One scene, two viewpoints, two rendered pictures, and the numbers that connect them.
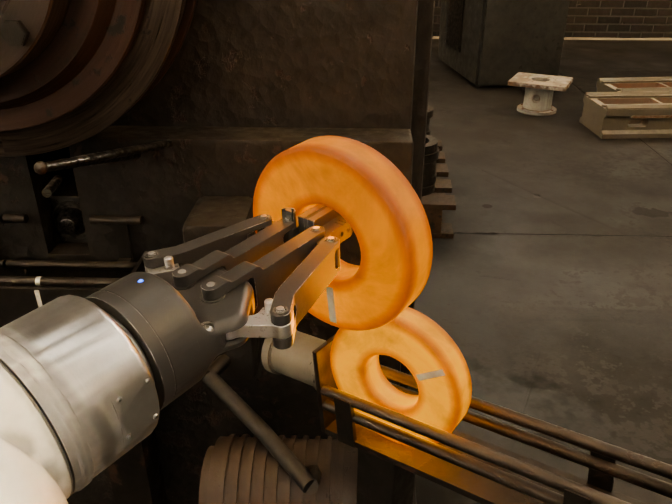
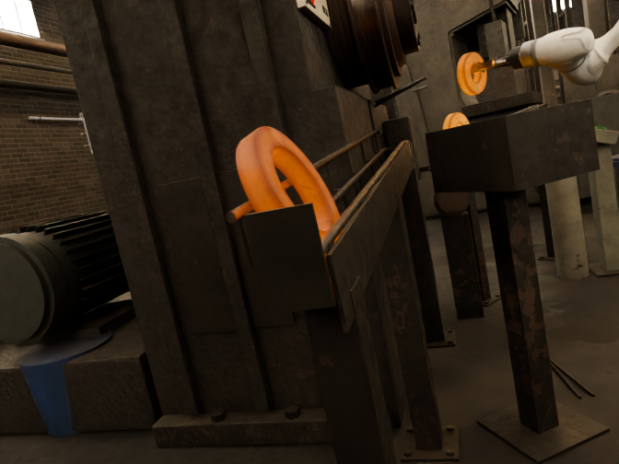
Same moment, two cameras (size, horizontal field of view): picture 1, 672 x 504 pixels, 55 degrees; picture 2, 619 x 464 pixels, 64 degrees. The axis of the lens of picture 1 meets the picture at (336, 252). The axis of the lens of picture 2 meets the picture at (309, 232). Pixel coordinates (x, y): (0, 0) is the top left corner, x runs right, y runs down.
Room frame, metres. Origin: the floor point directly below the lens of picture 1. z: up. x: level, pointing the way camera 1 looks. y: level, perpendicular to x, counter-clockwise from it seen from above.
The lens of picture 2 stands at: (0.64, 2.02, 0.71)
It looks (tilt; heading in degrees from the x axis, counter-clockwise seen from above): 8 degrees down; 286
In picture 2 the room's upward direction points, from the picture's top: 12 degrees counter-clockwise
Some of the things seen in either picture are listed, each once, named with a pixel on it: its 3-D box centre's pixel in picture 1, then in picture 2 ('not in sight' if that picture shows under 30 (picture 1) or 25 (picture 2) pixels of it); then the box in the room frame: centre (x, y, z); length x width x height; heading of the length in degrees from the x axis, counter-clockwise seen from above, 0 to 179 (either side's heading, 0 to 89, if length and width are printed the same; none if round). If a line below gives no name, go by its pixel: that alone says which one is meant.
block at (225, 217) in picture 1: (227, 288); (401, 151); (0.75, 0.15, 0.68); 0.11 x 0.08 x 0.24; 178
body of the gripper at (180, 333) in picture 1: (178, 318); (511, 59); (0.32, 0.09, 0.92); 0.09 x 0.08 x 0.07; 143
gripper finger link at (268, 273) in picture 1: (270, 275); not in sight; (0.37, 0.04, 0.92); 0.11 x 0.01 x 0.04; 142
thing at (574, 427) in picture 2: not in sight; (524, 282); (0.49, 0.90, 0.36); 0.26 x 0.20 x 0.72; 123
